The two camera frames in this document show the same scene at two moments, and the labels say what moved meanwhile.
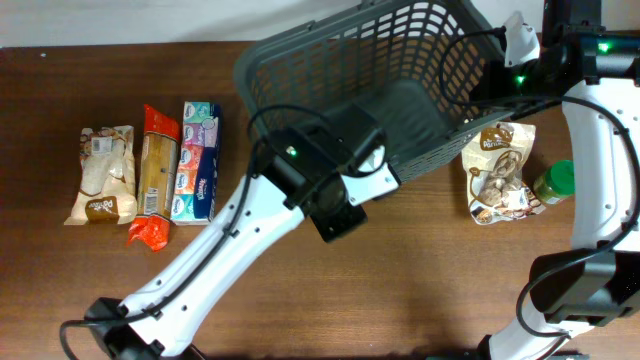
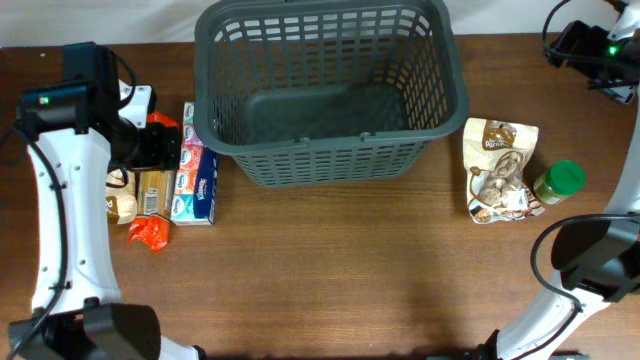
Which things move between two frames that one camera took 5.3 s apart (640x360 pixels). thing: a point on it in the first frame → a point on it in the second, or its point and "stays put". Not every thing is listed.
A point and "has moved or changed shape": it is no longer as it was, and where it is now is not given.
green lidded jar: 557,183 stays put
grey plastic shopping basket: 408,64 has moved or changed shape
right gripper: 489,88 → 591,39
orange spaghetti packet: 158,182 stays put
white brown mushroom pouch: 495,161 stays put
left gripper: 334,235 → 166,140
